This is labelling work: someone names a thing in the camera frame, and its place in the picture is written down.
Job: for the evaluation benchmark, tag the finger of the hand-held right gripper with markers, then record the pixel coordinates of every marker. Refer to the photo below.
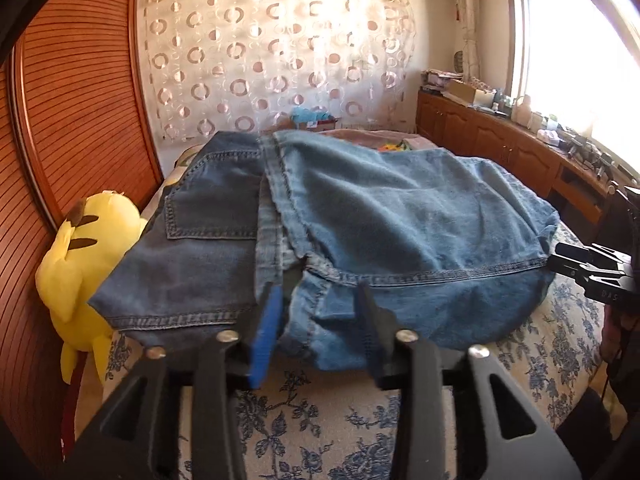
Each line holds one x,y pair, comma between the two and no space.
585,265

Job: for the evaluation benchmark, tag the person's right hand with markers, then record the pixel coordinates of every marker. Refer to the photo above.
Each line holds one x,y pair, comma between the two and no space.
612,340

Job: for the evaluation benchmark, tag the beige window curtain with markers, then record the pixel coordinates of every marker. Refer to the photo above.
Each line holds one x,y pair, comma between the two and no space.
467,20

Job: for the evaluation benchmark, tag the light blue denim pants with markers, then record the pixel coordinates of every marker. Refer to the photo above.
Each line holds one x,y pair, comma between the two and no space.
400,220

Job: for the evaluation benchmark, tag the low wooden cabinet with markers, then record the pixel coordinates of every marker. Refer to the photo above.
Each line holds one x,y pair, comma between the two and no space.
480,135

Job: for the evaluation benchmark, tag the white plastic bottle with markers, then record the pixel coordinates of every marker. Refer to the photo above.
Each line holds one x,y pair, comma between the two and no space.
521,110

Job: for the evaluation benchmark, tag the dark blue folded denim pants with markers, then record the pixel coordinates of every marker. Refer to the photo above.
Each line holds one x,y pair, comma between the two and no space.
200,240

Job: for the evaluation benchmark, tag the person's dark clothing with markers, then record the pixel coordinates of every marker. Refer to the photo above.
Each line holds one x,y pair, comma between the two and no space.
600,435

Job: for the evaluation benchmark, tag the colourful flower blanket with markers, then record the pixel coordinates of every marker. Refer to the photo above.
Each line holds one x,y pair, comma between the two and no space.
360,136

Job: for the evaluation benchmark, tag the small cardboard box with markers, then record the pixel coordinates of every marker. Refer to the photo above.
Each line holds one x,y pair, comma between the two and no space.
320,126

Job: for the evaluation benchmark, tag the stack of papers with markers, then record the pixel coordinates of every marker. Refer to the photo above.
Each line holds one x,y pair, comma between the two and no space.
440,80

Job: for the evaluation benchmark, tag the circle-patterned sheer curtain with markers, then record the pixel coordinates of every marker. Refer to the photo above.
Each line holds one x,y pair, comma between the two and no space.
275,50

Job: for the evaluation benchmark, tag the light blue cloth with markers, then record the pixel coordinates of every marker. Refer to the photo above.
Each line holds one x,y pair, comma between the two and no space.
307,114

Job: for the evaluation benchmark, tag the wooden headboard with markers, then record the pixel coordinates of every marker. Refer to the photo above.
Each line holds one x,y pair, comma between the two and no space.
75,110

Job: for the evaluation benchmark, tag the open flat cardboard box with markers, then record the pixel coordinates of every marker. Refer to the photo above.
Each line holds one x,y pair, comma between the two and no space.
467,92

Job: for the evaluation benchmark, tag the wooden-framed window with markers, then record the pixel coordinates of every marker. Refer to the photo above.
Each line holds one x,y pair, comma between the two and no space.
575,60

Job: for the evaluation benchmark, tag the red patterned cloth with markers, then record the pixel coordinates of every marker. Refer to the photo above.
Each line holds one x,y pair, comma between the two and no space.
70,410

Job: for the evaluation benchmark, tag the black gadgets on stands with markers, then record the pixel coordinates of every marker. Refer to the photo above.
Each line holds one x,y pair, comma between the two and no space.
590,155

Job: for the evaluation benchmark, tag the yellow plush toy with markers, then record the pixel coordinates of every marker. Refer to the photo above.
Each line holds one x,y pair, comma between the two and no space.
75,270

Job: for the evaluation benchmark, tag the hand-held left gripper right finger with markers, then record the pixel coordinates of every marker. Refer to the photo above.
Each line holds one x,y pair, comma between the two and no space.
372,332

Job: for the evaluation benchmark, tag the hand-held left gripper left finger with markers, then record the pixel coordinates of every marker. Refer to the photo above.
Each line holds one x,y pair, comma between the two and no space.
265,335

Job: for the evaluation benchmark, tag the small white container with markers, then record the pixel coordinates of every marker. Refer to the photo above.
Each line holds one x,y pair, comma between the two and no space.
548,136

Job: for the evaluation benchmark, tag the bed with blue floral sheet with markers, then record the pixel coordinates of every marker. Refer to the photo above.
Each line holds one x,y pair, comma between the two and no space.
325,435

